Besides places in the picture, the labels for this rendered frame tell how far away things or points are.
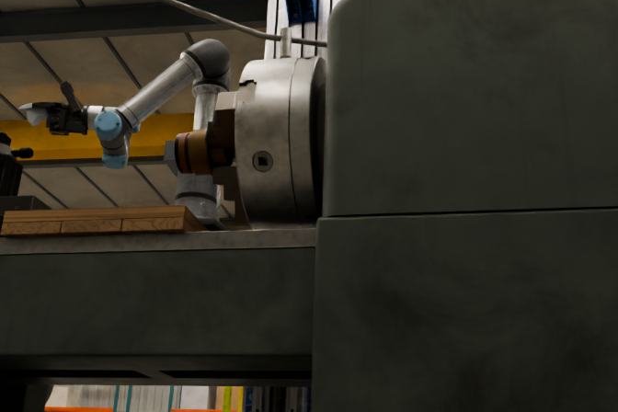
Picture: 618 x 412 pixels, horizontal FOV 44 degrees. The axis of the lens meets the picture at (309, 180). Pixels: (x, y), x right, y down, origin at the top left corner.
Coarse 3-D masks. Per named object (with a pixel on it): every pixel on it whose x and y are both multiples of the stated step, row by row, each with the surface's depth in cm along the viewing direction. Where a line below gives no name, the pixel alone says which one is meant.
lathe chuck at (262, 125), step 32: (256, 64) 131; (288, 64) 129; (256, 96) 124; (288, 96) 123; (256, 128) 122; (288, 128) 121; (288, 160) 121; (256, 192) 124; (288, 192) 123; (256, 224) 129; (288, 224) 129
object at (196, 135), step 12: (192, 132) 138; (204, 132) 137; (180, 144) 137; (192, 144) 136; (204, 144) 135; (180, 156) 137; (192, 156) 136; (204, 156) 136; (216, 156) 136; (228, 156) 141; (180, 168) 138; (192, 168) 137; (204, 168) 137
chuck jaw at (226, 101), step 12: (252, 84) 127; (228, 96) 128; (240, 96) 126; (252, 96) 125; (216, 108) 127; (228, 108) 126; (216, 120) 131; (228, 120) 129; (216, 132) 132; (228, 132) 132; (216, 144) 135; (228, 144) 134
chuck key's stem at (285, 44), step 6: (282, 30) 144; (288, 30) 144; (282, 36) 144; (288, 36) 144; (282, 42) 143; (288, 42) 143; (282, 48) 143; (288, 48) 143; (282, 54) 142; (288, 54) 142
